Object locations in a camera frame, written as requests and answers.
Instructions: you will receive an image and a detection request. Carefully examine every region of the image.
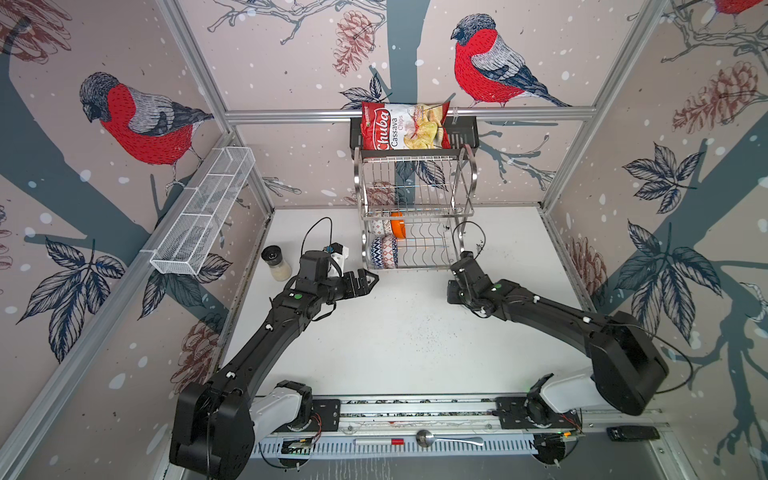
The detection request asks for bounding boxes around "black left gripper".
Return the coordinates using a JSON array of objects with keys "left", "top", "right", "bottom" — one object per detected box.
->
[{"left": 317, "top": 267, "right": 378, "bottom": 304}]

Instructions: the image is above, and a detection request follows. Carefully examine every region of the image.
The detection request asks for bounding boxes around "dark blue geometric bowl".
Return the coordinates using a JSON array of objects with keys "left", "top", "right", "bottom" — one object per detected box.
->
[{"left": 380, "top": 235, "right": 398, "bottom": 269}]

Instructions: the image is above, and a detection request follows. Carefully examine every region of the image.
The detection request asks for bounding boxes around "orange plastic bowl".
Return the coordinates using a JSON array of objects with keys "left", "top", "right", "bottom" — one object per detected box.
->
[{"left": 390, "top": 212, "right": 407, "bottom": 239}]

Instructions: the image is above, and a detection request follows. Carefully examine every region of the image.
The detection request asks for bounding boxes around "steel wire dish rack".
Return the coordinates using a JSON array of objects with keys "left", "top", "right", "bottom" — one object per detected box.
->
[{"left": 353, "top": 146, "right": 478, "bottom": 271}]

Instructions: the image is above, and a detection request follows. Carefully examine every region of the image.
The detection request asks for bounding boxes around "red patterned ceramic bowl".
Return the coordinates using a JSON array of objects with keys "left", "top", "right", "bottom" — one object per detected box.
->
[{"left": 369, "top": 237, "right": 384, "bottom": 269}]

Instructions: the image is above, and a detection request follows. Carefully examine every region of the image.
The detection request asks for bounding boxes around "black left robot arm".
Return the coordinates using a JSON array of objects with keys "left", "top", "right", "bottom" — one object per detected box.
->
[{"left": 169, "top": 250, "right": 379, "bottom": 479}]

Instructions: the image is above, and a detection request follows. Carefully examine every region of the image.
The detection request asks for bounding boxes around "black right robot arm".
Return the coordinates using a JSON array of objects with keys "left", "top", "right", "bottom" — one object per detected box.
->
[{"left": 447, "top": 251, "right": 669, "bottom": 423}]

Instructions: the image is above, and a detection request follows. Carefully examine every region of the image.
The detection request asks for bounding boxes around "salt grinder with black cap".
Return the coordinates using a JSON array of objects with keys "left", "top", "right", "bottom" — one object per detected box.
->
[{"left": 261, "top": 245, "right": 292, "bottom": 282}]

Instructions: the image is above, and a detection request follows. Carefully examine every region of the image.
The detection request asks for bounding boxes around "red cassava chips bag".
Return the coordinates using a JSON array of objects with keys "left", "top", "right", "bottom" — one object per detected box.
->
[{"left": 361, "top": 102, "right": 450, "bottom": 151}]

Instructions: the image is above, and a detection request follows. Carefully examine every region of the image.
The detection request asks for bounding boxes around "metal spoon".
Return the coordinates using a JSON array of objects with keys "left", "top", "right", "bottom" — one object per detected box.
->
[{"left": 415, "top": 429, "right": 485, "bottom": 448}]

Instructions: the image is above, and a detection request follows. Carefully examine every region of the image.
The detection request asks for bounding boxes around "black remote device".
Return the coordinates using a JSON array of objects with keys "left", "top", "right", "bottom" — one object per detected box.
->
[{"left": 606, "top": 425, "right": 660, "bottom": 442}]

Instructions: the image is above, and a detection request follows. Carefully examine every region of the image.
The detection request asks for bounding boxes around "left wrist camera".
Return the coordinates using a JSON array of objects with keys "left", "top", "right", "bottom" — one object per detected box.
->
[{"left": 324, "top": 242, "right": 349, "bottom": 277}]

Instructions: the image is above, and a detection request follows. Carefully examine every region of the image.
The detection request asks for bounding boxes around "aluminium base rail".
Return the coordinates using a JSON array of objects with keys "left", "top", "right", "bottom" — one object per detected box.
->
[{"left": 251, "top": 394, "right": 664, "bottom": 469}]

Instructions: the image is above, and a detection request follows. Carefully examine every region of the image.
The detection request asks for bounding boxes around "black wall shelf basket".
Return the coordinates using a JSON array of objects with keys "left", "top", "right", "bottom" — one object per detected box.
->
[{"left": 349, "top": 116, "right": 479, "bottom": 159}]

